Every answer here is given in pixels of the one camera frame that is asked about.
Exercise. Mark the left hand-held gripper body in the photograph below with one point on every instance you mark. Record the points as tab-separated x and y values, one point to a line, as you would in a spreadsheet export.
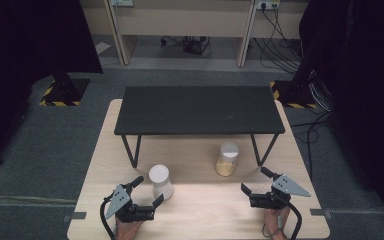
120	200

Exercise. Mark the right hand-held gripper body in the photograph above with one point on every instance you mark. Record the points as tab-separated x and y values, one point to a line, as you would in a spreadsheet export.
285	186

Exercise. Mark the clear jar of white powder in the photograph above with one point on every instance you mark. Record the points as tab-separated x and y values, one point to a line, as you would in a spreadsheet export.
161	181

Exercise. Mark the clear jar of yellow powder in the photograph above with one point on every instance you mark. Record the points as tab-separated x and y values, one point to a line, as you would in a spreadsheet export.
227	160

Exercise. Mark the black metal shelf rack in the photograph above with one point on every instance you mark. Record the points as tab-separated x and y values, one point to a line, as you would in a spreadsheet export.
198	110

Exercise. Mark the person's left hand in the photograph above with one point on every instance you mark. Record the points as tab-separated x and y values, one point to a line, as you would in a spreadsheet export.
128	230

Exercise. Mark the person's right hand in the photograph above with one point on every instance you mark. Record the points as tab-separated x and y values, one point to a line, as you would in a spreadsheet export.
275	223

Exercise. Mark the grey tape strip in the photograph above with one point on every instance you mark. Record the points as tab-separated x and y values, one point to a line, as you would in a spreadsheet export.
320	212
75	216

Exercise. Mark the dark curtain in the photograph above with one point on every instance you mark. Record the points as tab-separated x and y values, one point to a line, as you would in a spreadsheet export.
23	66
370	83

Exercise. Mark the flat grey card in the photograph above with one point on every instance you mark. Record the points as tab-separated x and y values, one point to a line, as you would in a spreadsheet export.
102	47

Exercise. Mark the black box under desk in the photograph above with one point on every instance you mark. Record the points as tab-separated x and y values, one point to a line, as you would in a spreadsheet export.
196	44

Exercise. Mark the black yellow striped base plate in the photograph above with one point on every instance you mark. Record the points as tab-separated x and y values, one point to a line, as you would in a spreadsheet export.
48	91
300	98

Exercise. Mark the beige desk frame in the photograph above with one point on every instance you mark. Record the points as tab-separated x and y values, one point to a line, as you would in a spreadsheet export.
183	20

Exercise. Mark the white wall socket with plugs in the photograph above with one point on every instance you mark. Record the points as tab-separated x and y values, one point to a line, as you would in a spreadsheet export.
268	3

